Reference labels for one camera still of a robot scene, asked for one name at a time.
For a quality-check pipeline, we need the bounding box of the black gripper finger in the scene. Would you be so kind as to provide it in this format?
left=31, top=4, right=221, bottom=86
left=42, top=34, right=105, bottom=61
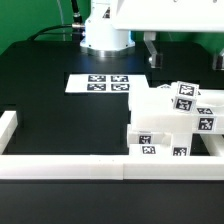
left=212, top=49, right=224, bottom=70

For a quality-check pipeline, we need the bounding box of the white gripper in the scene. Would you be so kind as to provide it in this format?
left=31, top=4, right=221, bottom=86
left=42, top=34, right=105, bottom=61
left=110, top=0, right=224, bottom=68

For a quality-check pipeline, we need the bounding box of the white chair back piece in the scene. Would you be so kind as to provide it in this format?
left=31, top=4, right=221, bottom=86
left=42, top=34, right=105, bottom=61
left=129, top=84, right=224, bottom=134

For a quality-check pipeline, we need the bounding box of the white chair seat plate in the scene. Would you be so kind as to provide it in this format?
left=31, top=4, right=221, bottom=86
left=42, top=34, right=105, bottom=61
left=170, top=133, right=193, bottom=156

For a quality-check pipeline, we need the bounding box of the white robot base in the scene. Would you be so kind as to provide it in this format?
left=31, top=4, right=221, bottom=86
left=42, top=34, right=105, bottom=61
left=80, top=0, right=135, bottom=57

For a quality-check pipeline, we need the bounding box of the white fiducial marker sheet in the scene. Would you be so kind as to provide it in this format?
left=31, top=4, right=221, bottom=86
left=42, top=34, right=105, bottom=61
left=65, top=74, right=148, bottom=93

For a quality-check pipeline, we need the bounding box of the black cable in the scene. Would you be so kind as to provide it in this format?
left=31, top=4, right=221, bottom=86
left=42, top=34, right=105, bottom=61
left=27, top=0, right=86, bottom=42

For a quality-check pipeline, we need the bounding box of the white U-shaped fence frame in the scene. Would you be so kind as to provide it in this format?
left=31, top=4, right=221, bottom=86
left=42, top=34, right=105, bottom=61
left=0, top=111, right=224, bottom=180

